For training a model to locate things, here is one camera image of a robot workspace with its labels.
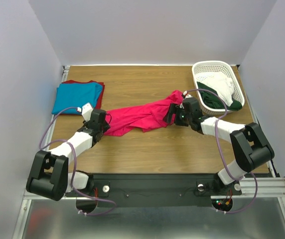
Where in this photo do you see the pink t-shirt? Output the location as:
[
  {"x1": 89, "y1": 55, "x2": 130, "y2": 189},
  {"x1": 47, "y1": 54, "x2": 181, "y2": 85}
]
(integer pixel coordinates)
[{"x1": 104, "y1": 90, "x2": 183, "y2": 136}]

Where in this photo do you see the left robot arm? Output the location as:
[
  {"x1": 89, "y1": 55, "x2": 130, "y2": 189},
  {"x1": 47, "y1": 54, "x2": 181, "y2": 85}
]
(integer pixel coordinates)
[{"x1": 26, "y1": 109, "x2": 110, "y2": 201}]

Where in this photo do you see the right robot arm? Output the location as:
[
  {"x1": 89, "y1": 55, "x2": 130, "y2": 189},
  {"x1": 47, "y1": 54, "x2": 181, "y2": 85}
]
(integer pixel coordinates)
[{"x1": 163, "y1": 97, "x2": 275, "y2": 194}]

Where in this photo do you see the dark red folded t-shirt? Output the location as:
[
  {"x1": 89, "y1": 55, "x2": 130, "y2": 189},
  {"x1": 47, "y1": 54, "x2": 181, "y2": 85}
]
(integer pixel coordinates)
[{"x1": 55, "y1": 80, "x2": 105, "y2": 111}]

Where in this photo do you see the dark green t-shirt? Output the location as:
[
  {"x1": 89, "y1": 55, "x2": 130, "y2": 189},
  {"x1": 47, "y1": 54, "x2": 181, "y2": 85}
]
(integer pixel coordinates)
[{"x1": 197, "y1": 82, "x2": 242, "y2": 111}]

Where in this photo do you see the blue folded t-shirt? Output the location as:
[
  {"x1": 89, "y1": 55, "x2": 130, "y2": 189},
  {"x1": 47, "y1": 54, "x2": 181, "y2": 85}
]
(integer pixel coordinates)
[{"x1": 51, "y1": 82, "x2": 103, "y2": 115}]

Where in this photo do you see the white t-shirt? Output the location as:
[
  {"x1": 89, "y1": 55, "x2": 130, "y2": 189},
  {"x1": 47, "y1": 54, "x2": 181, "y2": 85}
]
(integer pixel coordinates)
[{"x1": 197, "y1": 72, "x2": 234, "y2": 106}]

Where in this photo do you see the white plastic basket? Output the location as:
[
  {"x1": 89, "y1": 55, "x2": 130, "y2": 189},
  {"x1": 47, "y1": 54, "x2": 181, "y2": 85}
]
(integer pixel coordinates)
[{"x1": 192, "y1": 60, "x2": 245, "y2": 115}]

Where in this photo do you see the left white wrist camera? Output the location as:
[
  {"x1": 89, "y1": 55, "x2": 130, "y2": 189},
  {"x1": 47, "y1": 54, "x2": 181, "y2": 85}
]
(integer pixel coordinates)
[{"x1": 77, "y1": 103, "x2": 94, "y2": 121}]

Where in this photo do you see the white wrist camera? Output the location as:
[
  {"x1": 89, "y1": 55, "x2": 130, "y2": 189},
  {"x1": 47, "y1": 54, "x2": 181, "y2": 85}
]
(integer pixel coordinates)
[
  {"x1": 77, "y1": 103, "x2": 94, "y2": 121},
  {"x1": 182, "y1": 91, "x2": 193, "y2": 99}
]

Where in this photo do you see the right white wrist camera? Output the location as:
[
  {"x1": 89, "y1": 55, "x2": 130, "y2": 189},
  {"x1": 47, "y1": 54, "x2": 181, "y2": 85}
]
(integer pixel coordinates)
[{"x1": 182, "y1": 91, "x2": 193, "y2": 99}]

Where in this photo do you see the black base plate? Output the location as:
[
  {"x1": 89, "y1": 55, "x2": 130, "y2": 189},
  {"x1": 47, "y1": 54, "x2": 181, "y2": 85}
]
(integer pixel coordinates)
[{"x1": 65, "y1": 173, "x2": 243, "y2": 209}]

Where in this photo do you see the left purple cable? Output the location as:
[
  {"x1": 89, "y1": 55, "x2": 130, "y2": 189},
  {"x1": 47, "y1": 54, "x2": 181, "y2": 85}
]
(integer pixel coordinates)
[{"x1": 39, "y1": 107, "x2": 117, "y2": 217}]

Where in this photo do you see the aluminium frame rail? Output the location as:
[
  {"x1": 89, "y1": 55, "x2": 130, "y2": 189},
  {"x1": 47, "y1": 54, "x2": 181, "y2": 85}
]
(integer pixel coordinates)
[{"x1": 13, "y1": 66, "x2": 285, "y2": 239}]

